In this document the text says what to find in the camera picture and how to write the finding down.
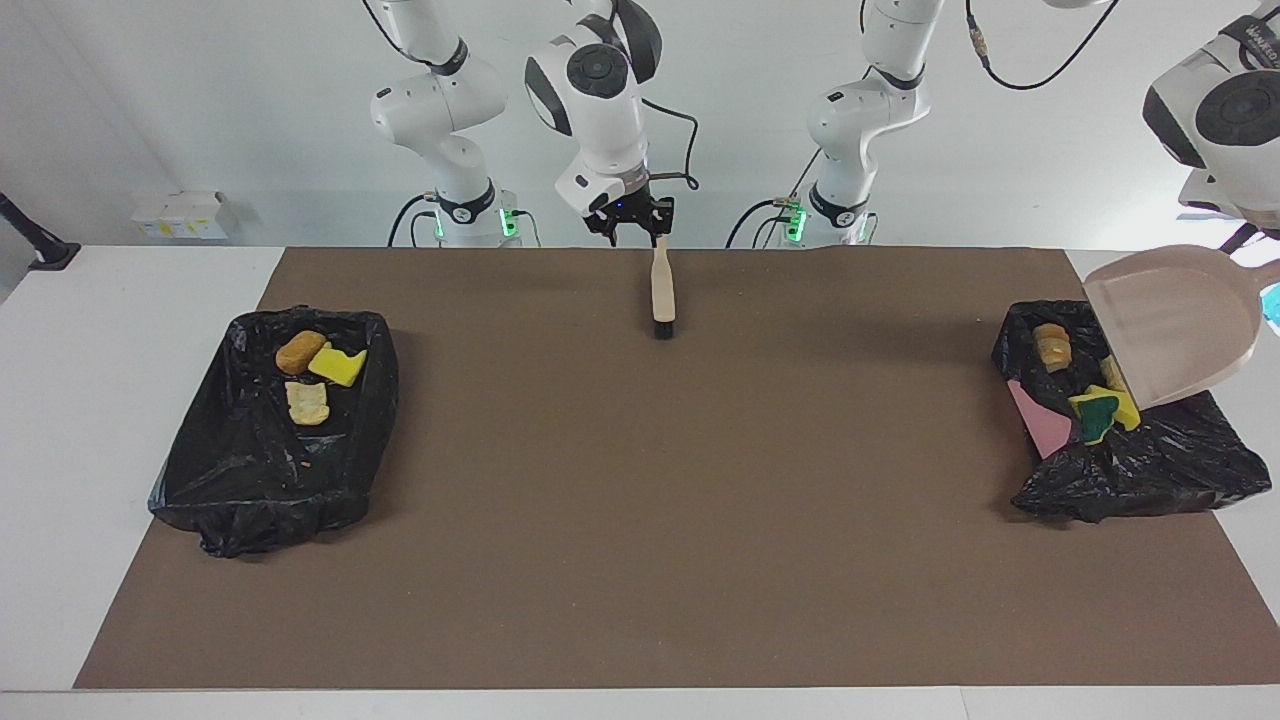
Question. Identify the beige hand brush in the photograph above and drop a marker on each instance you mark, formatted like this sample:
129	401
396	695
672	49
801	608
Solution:
663	290

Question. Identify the pink bin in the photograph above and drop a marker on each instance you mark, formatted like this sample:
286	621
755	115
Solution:
1040	425

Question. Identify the pale foam chunk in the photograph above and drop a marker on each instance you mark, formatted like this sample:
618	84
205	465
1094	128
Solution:
307	403
1111	373

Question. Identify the crumpled black trash bag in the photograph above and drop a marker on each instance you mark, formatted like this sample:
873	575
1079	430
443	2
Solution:
1160	460

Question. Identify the brown table mat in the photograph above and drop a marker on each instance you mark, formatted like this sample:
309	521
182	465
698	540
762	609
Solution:
700	580

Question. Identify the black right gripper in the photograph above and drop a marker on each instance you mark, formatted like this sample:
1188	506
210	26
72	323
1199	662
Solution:
632	210

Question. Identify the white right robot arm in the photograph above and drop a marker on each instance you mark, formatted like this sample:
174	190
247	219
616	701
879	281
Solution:
600	100

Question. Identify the black bag lined bin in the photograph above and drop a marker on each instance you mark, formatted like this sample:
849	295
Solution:
250	470

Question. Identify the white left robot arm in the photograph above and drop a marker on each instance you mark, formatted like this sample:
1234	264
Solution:
1230	130

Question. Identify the white wall box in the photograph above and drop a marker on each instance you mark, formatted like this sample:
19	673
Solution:
180	215

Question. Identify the black stand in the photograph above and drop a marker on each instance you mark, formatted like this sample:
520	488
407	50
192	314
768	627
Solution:
35	240
1240	238

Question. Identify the teal object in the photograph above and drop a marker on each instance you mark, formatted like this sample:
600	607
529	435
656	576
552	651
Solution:
1272	305

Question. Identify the brown foam nugget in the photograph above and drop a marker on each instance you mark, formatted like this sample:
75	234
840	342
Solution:
301	352

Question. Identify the tan foam chunk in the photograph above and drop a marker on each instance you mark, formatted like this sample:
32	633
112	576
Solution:
1051	347

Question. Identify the beige plastic dustpan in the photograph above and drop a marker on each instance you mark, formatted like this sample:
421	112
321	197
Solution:
1180	320

